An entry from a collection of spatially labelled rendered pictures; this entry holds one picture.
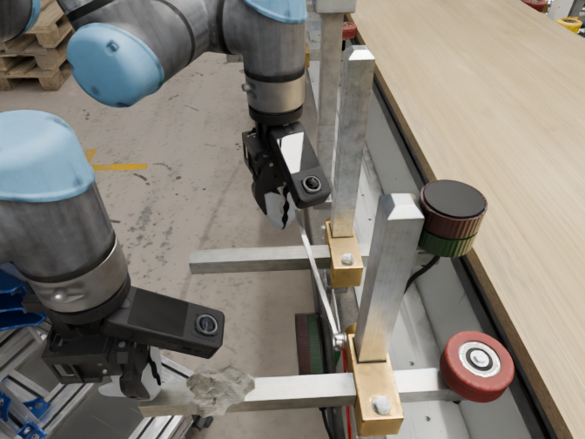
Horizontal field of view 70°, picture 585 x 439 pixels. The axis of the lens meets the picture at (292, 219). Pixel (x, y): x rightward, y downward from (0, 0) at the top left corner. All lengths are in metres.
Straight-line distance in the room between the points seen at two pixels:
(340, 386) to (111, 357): 0.28
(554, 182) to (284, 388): 0.62
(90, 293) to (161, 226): 1.74
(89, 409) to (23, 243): 1.07
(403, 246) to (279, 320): 1.28
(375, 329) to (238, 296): 1.26
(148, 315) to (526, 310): 0.48
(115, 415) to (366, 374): 0.91
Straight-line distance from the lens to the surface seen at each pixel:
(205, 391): 0.57
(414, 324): 0.94
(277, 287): 1.76
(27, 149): 0.31
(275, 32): 0.50
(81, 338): 0.47
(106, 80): 0.43
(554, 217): 0.83
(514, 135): 1.04
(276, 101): 0.53
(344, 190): 0.68
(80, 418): 1.38
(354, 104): 0.60
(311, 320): 0.81
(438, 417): 0.85
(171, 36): 0.46
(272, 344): 1.61
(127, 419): 1.33
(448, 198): 0.41
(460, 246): 0.42
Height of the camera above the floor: 1.37
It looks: 42 degrees down
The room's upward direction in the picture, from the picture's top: straight up
